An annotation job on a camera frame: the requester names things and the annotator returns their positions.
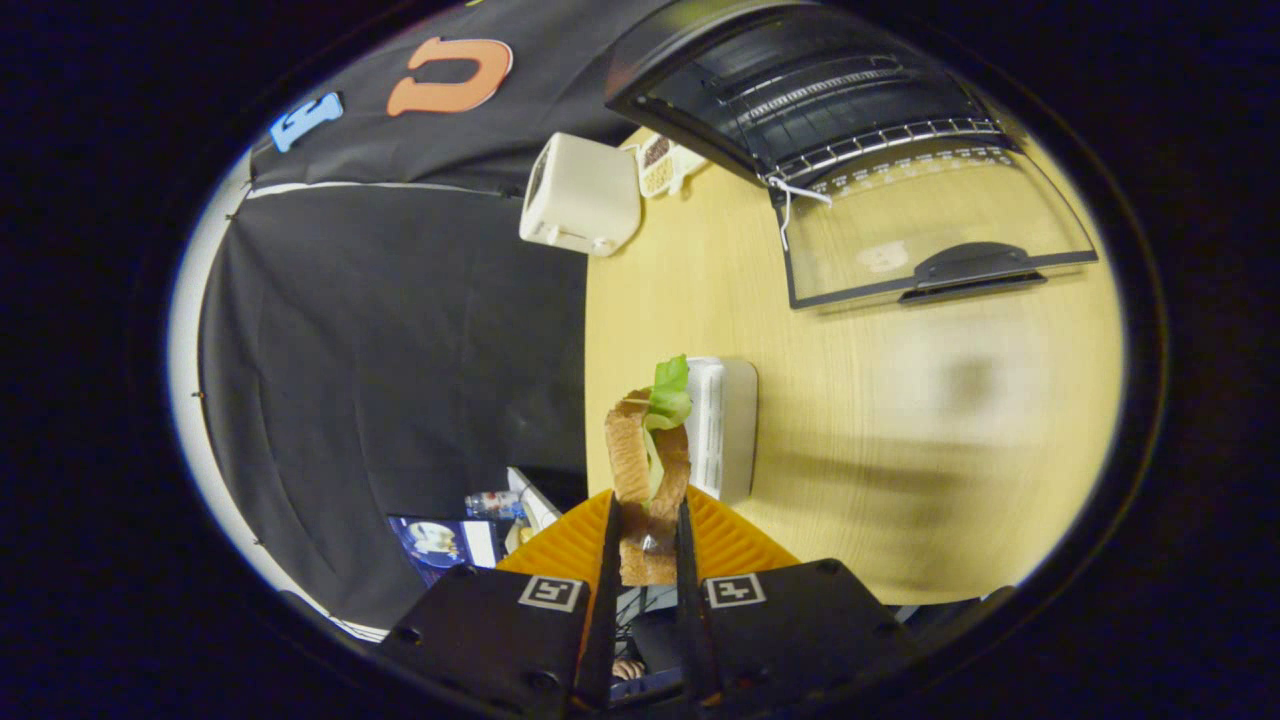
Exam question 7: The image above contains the white pop-up toaster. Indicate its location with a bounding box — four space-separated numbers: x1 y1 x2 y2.
519 132 642 258

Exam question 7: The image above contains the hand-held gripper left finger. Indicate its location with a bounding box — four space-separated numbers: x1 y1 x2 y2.
375 488 623 713

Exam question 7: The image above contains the toast sandwich with lettuce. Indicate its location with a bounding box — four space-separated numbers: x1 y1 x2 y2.
604 354 693 587

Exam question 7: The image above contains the black toaster oven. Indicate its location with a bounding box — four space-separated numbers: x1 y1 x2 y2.
605 5 1099 311

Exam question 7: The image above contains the white ribbed tray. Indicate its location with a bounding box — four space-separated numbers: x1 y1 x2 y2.
685 356 759 506

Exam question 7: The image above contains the clear snack container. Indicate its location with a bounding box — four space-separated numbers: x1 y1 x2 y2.
636 133 709 199

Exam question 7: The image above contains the white board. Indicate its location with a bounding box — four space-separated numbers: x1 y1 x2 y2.
505 466 563 531

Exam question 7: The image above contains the black backdrop cloth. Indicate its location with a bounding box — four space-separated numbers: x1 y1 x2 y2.
195 0 691 631

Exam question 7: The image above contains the blue printed screen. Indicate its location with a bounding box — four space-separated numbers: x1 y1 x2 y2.
388 514 503 589

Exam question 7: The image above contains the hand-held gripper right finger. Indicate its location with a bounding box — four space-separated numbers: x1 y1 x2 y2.
675 485 921 706

